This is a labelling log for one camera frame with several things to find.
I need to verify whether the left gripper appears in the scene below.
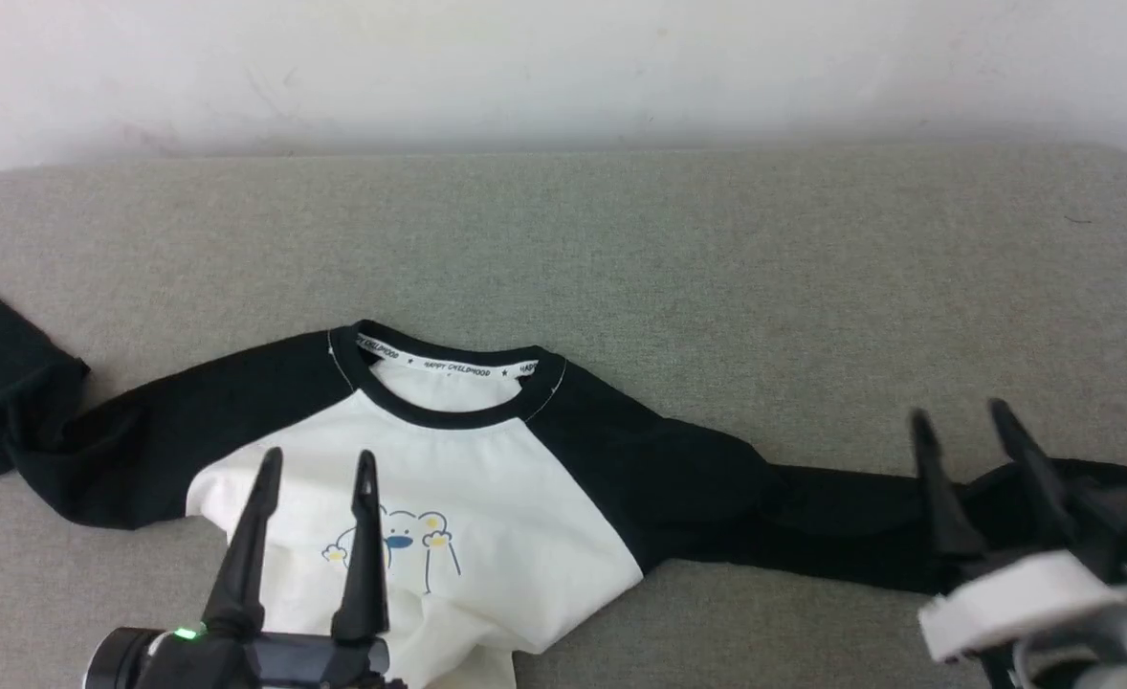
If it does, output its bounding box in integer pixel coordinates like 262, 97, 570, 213
83, 447, 407, 689

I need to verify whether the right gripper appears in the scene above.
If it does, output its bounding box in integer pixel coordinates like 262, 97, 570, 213
911, 399, 1127, 664

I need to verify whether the black and white raglan shirt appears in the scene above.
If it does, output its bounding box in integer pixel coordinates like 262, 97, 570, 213
0, 289, 1127, 689

